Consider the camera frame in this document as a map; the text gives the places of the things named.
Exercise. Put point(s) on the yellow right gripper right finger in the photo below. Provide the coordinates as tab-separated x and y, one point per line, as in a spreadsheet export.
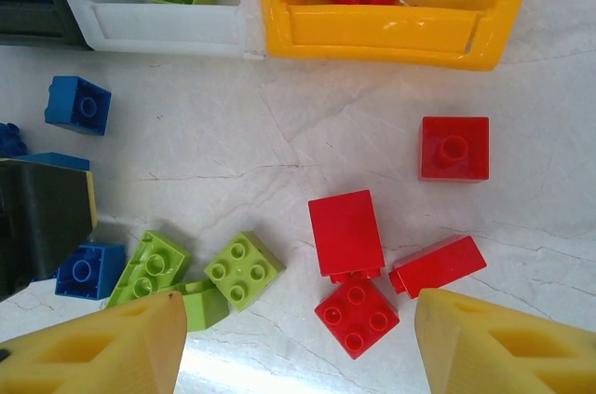
512	357

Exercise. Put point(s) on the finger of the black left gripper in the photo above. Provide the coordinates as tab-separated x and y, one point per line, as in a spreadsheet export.
42	221

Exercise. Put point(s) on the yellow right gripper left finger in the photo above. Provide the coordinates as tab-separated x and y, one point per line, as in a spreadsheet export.
93	352

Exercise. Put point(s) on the long green lego brick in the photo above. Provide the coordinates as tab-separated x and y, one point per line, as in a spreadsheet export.
149	268

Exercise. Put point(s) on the tall red lego brick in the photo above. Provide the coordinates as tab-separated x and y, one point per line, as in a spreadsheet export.
347	233

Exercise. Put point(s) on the white plastic bin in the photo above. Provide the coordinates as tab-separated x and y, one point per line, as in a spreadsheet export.
163	31

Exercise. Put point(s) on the yellow plastic bin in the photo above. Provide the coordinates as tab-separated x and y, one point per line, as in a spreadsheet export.
382	35

